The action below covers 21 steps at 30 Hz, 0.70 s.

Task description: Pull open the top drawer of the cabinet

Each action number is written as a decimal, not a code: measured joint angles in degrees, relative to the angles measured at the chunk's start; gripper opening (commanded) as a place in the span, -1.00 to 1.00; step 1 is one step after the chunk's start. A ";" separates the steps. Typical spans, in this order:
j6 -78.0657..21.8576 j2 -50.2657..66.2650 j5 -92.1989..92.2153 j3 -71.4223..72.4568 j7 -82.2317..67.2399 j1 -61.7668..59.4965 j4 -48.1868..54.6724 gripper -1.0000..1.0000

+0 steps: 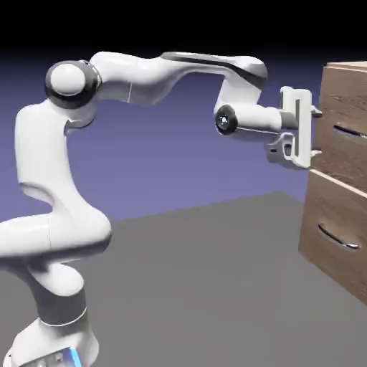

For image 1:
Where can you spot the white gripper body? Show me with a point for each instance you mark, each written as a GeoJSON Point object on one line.
{"type": "Point", "coordinates": [304, 129]}

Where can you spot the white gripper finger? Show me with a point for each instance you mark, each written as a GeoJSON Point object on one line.
{"type": "Point", "coordinates": [315, 153]}
{"type": "Point", "coordinates": [316, 110]}

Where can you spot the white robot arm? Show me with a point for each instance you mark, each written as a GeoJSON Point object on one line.
{"type": "Point", "coordinates": [40, 149]}

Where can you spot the wooden drawer front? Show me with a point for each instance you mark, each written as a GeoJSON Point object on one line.
{"type": "Point", "coordinates": [324, 258]}
{"type": "Point", "coordinates": [341, 160]}

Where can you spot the light wood cabinet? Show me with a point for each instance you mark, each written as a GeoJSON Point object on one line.
{"type": "Point", "coordinates": [338, 177]}

